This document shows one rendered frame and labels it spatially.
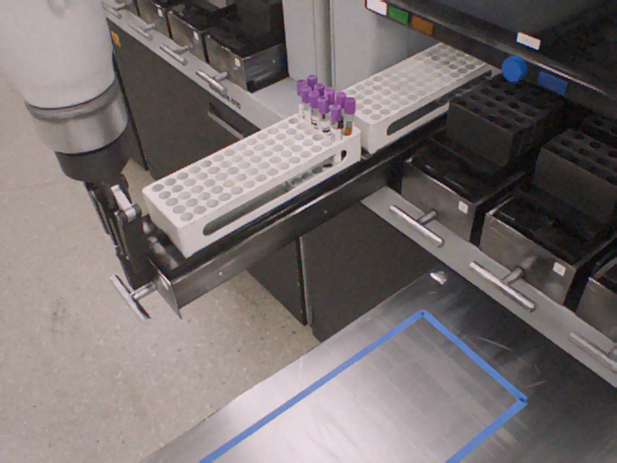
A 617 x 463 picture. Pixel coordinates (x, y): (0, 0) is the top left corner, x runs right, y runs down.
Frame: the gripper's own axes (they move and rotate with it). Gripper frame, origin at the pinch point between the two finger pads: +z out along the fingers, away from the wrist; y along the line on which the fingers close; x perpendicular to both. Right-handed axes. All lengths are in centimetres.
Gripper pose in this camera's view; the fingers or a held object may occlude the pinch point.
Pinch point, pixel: (134, 265)
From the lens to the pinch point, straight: 81.5
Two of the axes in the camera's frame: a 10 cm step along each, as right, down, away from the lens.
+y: -6.2, -5.2, 5.8
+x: -7.8, 4.6, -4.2
